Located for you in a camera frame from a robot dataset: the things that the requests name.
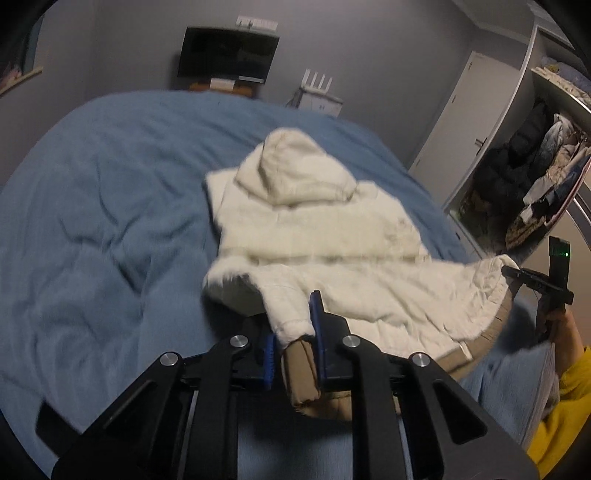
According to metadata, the right hand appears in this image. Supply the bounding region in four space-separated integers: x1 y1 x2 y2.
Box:
541 307 585 376

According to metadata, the white hooded puffer jacket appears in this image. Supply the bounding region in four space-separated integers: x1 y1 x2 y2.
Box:
204 128 513 420

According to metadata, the white box under router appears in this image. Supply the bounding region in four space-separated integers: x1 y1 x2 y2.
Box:
290 88 344 117

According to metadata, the black monitor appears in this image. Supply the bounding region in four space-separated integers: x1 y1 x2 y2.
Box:
177 27 280 84

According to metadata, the white box under monitor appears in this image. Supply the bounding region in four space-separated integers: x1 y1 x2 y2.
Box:
209 78 235 92

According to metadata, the white power strip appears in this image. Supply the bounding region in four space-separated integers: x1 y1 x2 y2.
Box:
235 15 279 32

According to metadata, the white wifi router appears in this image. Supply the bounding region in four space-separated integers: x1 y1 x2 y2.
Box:
300 69 332 96

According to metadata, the white door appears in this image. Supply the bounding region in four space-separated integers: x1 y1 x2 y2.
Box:
410 51 519 206

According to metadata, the white wardrobe with clothes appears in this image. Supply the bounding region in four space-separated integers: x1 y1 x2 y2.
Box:
446 23 590 264

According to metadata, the blue fleece bed blanket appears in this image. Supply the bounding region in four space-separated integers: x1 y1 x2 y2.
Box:
0 89 562 480

